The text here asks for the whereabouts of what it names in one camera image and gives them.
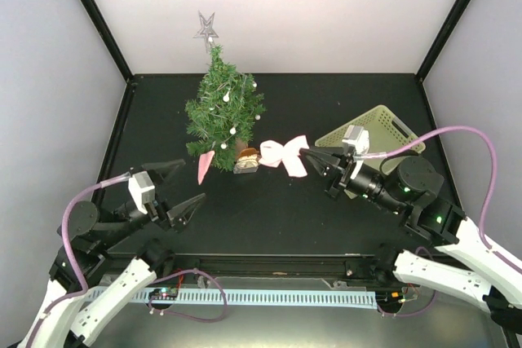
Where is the small circuit board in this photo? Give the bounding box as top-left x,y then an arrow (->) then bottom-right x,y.
149,288 -> 179,301

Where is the light blue slotted cable duct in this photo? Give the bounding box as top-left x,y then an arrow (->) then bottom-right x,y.
128,288 -> 378,310

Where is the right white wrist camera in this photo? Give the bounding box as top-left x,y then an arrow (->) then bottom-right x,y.
342,125 -> 369,180

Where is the pink cone ornament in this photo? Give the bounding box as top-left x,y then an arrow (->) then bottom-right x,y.
197,151 -> 215,185

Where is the clear battery box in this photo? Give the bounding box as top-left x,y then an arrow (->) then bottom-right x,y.
233,162 -> 259,174

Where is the small green christmas tree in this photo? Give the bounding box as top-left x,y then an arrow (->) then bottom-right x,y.
185,45 -> 265,171

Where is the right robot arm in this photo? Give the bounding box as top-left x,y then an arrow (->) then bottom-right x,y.
299,144 -> 521,334

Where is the black aluminium rail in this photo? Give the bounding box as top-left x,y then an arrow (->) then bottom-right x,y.
101,253 -> 494,289

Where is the pink star ornament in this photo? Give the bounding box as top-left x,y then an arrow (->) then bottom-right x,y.
259,135 -> 309,178

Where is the string of white lights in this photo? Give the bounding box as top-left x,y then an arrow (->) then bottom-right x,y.
189,74 -> 264,148

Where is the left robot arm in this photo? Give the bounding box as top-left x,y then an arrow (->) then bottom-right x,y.
17,159 -> 206,347

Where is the silver star tree topper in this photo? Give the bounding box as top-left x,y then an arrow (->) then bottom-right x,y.
193,11 -> 219,53

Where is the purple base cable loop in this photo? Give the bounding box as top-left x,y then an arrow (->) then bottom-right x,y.
147,268 -> 229,323

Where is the brown white plush ornament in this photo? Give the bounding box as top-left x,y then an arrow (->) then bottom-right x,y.
236,148 -> 260,165

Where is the green plastic basket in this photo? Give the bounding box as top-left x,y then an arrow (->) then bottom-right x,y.
315,104 -> 418,153

